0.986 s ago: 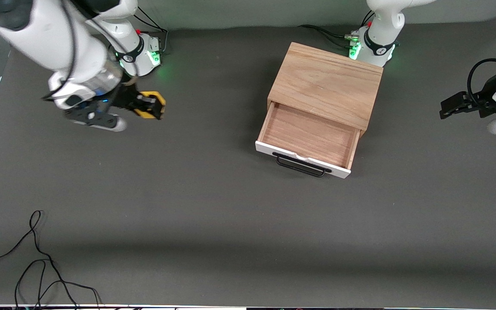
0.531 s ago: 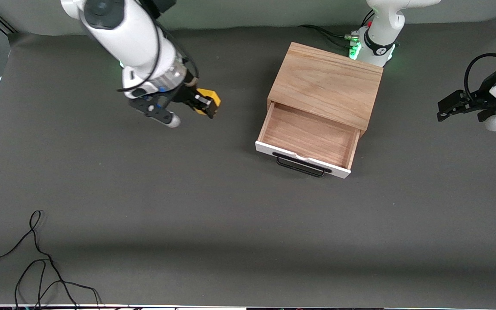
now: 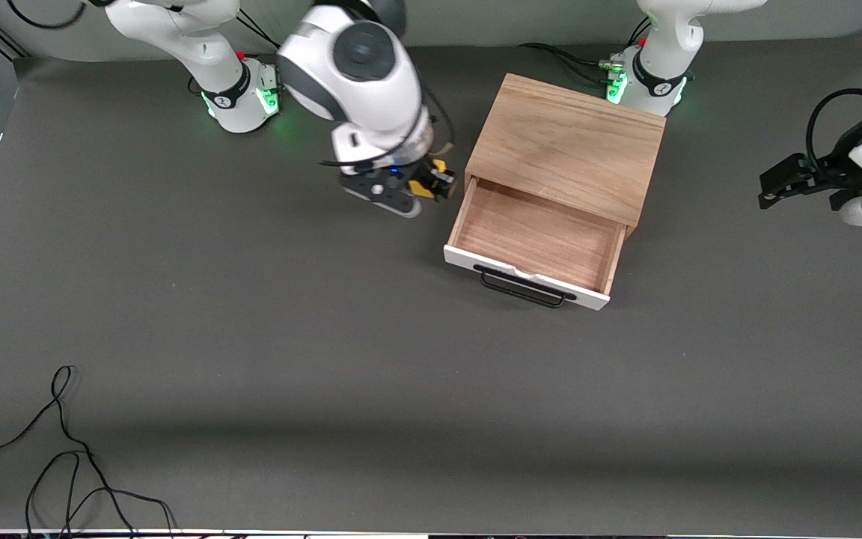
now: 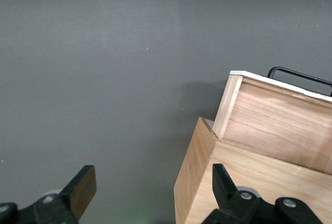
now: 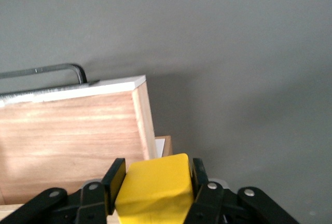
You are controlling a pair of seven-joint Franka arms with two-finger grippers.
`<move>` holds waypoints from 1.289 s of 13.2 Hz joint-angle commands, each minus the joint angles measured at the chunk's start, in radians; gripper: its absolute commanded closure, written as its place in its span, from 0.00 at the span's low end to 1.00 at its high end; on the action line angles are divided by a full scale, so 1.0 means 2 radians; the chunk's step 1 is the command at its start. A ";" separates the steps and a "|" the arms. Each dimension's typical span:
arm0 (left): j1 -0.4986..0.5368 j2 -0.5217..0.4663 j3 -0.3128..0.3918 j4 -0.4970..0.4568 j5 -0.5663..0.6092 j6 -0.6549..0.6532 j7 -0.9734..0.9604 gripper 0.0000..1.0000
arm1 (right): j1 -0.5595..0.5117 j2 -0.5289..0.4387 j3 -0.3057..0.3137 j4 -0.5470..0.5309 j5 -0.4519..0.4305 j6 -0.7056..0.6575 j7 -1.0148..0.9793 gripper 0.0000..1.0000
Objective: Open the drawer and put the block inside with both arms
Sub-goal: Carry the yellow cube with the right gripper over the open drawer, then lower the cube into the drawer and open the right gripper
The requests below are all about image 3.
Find yellow cube block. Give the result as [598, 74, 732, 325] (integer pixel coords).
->
[409, 159, 449, 200]

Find white-fronted drawer with black handle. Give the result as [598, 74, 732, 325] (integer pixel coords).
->
[443, 177, 629, 311]

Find wooden drawer cabinet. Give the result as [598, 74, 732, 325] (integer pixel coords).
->
[464, 72, 667, 240]

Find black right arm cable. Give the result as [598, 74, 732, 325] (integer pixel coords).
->
[317, 82, 456, 170]

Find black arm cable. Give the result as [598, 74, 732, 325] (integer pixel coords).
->
[806, 88, 862, 174]
[317, 82, 456, 170]

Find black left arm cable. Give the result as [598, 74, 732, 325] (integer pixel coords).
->
[806, 88, 862, 174]

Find black left arm base cables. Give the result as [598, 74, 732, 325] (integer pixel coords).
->
[519, 15, 652, 87]

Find black arm base cables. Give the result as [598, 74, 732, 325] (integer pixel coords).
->
[225, 7, 290, 97]
[519, 15, 652, 87]

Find black right arm base cables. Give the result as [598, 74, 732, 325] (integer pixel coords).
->
[225, 7, 290, 97]

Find loose thin black cable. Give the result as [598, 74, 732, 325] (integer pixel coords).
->
[0, 365, 177, 538]

